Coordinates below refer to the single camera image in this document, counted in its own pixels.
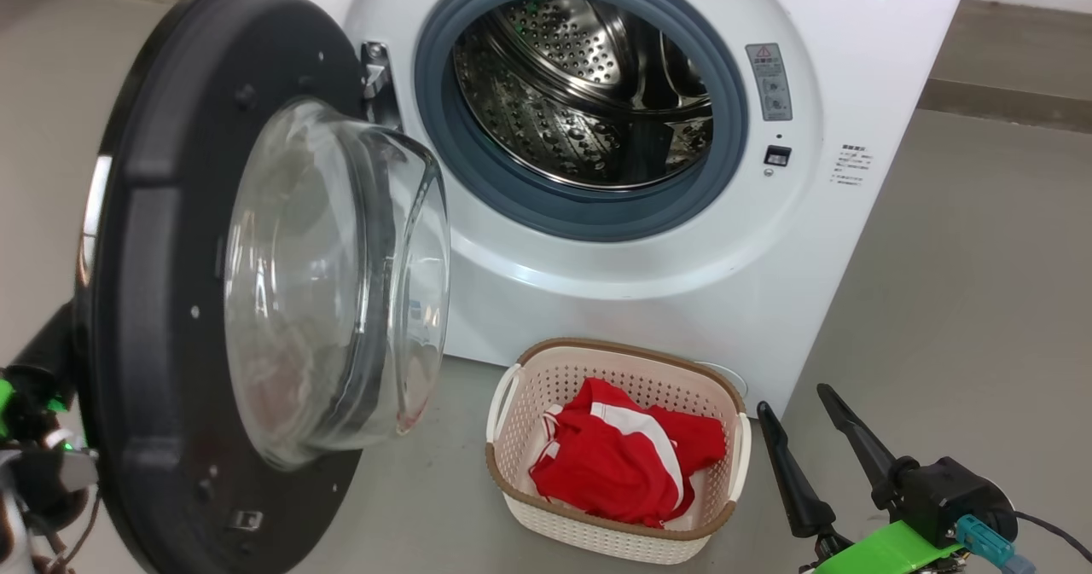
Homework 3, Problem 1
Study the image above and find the grey rubber door gasket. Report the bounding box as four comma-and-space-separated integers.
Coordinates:
414, 0, 750, 242

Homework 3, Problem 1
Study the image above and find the red and white garment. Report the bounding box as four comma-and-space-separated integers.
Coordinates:
529, 376, 728, 531

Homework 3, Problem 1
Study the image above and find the cream perforated laundry basket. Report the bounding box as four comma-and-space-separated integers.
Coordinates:
485, 338, 753, 565

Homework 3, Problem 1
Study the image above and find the metal door hinge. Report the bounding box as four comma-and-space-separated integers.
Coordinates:
360, 41, 402, 127

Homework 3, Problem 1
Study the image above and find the perforated steel drum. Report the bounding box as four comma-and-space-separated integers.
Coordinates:
452, 0, 716, 191

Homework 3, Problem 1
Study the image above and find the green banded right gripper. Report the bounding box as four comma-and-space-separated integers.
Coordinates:
758, 384, 965, 574

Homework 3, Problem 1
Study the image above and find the dark washing machine door with glass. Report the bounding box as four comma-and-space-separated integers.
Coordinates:
73, 0, 451, 574

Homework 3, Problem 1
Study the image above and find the white washing machine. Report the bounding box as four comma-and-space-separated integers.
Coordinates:
254, 0, 975, 421

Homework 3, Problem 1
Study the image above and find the round white filter cover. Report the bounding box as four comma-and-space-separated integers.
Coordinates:
695, 361, 749, 401

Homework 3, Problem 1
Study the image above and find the grey warning label sticker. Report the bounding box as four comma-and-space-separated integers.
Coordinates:
745, 42, 793, 123

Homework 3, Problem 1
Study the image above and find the black cable with teal connector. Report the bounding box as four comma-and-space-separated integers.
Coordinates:
955, 513, 1092, 574

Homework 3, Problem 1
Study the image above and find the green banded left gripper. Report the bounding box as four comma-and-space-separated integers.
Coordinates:
0, 303, 99, 524

